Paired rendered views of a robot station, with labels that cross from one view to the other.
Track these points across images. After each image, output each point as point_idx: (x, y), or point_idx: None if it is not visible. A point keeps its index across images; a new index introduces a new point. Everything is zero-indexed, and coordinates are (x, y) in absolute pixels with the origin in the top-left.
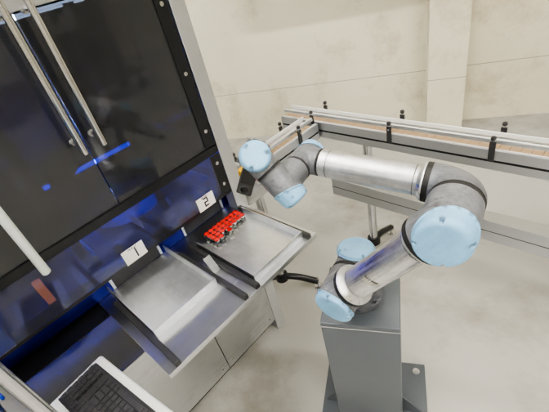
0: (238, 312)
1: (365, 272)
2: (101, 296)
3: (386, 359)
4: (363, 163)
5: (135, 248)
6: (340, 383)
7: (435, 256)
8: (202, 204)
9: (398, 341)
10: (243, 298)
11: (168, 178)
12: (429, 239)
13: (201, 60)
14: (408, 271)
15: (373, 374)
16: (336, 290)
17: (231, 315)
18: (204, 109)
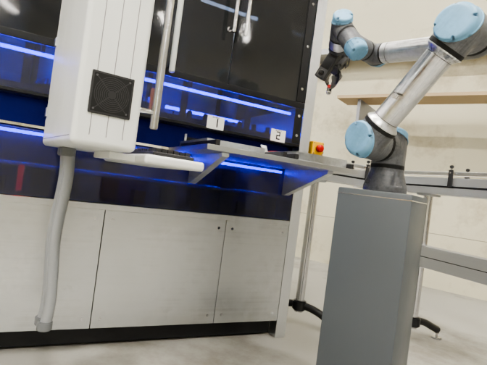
0: (273, 158)
1: (394, 89)
2: (173, 145)
3: (390, 245)
4: (414, 38)
5: (217, 119)
6: (332, 294)
7: (448, 30)
8: (274, 135)
9: (408, 214)
10: (282, 153)
11: (264, 95)
12: (445, 18)
13: (320, 47)
14: (427, 74)
15: (372, 275)
16: (366, 116)
17: (268, 154)
18: (308, 75)
